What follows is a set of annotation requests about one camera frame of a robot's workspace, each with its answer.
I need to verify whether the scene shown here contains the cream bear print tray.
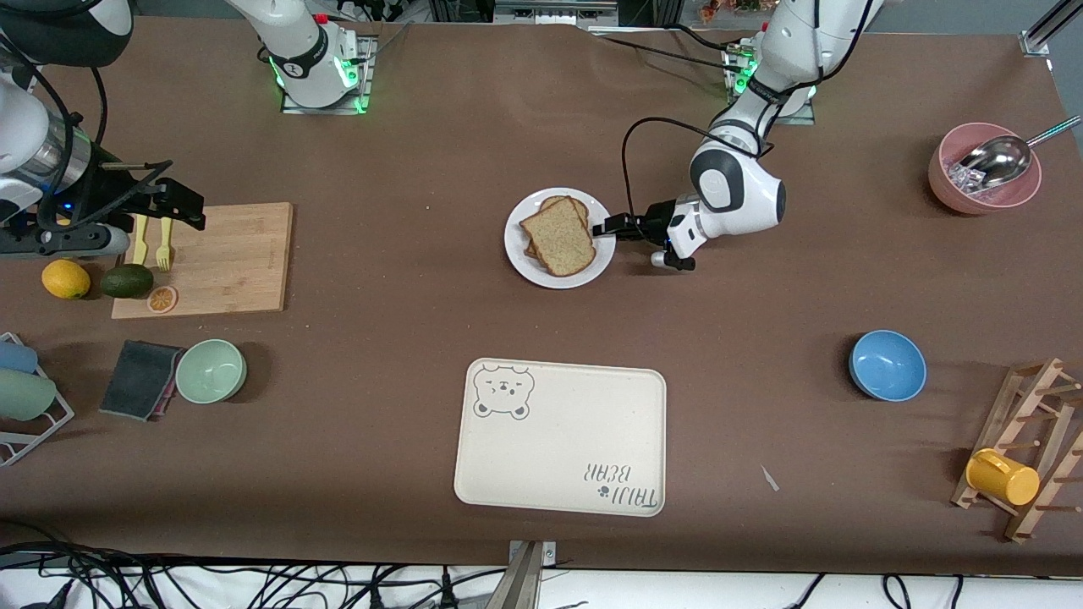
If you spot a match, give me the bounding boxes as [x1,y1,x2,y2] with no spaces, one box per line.
[454,358,668,517]

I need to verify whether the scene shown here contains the plain brown bread slice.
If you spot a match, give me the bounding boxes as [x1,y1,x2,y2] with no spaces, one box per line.
[519,199,597,277]

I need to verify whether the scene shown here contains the wooden mug rack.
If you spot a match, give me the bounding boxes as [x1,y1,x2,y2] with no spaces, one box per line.
[950,357,1083,543]

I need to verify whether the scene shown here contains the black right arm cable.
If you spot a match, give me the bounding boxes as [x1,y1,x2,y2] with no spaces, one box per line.
[0,51,174,246]

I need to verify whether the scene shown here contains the pink bowl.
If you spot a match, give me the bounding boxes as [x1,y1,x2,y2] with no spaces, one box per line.
[928,123,1042,215]

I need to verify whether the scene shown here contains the dark grey sponge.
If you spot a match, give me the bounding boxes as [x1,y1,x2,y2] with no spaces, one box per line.
[99,340,184,422]

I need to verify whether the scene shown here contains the light blue cup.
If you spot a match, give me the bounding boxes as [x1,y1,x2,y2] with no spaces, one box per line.
[0,338,39,374]

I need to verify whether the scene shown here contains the pale green bowl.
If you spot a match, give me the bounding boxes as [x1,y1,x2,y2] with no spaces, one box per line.
[175,339,248,404]

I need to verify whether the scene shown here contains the white round plate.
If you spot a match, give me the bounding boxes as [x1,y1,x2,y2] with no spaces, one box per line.
[504,187,617,290]

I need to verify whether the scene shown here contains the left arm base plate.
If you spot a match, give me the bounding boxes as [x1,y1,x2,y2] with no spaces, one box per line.
[726,42,817,125]

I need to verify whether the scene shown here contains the clear ice cubes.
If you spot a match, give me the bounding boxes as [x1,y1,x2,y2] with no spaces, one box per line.
[948,161,989,200]

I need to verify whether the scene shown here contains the metal table edge bracket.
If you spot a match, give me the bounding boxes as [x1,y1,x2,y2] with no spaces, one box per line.
[495,540,558,609]

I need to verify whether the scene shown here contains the pale green cup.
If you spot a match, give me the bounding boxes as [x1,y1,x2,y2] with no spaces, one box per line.
[0,370,58,421]

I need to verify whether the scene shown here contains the wooden cutting board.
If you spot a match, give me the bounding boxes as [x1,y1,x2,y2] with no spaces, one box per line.
[111,201,294,321]

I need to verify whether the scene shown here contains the yellow mug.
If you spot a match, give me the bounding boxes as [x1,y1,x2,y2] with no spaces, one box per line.
[965,448,1041,507]

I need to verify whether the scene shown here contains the bread slice under egg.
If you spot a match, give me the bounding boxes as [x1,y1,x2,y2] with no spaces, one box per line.
[525,195,591,260]

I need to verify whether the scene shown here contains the metal scoop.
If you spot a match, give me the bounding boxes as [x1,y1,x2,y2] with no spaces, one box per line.
[956,116,1082,189]

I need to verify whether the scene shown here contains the blue bowl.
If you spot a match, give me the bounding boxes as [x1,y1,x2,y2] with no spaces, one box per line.
[849,330,927,402]

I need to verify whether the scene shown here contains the black cable on table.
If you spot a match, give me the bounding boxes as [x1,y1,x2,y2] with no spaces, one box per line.
[592,24,745,77]

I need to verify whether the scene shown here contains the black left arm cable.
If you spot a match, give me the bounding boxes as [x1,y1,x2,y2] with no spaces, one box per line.
[622,117,767,222]

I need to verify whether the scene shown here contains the aluminium frame profile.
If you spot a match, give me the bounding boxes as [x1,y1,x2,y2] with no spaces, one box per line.
[1020,0,1083,58]

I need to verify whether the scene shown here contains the black floor cable bundle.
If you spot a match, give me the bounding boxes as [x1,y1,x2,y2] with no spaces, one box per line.
[0,541,509,609]

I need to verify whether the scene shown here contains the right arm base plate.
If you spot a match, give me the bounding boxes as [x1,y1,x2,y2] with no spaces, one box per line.
[281,34,375,115]

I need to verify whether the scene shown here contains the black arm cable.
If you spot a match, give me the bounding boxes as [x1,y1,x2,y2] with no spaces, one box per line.
[622,117,767,222]
[0,51,174,246]

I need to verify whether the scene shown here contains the white wire rack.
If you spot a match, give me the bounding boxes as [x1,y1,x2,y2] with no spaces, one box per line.
[0,332,75,468]

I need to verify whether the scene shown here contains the dark green avocado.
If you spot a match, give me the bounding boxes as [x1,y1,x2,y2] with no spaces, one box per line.
[101,263,155,299]

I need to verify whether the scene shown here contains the yellow lemon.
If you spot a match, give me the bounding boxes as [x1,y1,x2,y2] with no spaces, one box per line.
[41,260,91,300]

